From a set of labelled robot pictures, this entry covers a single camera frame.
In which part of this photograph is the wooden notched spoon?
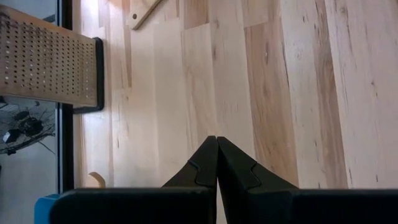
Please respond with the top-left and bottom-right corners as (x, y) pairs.
(125, 0), (164, 31)

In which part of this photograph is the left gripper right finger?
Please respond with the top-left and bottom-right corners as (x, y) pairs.
(217, 136), (299, 224)

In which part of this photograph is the black metal table frame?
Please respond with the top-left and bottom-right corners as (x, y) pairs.
(57, 0), (75, 194)

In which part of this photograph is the black floor fan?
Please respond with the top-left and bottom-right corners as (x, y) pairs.
(0, 105), (57, 157)

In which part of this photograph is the blue plastic bin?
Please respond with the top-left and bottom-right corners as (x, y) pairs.
(34, 193), (62, 224)

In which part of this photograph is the wooden slotted spatula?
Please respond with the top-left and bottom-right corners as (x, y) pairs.
(87, 171), (107, 189)

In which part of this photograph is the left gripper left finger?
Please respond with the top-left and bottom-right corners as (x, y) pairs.
(161, 135), (218, 224)

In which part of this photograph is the steel box grater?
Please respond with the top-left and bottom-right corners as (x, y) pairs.
(0, 4), (105, 114)

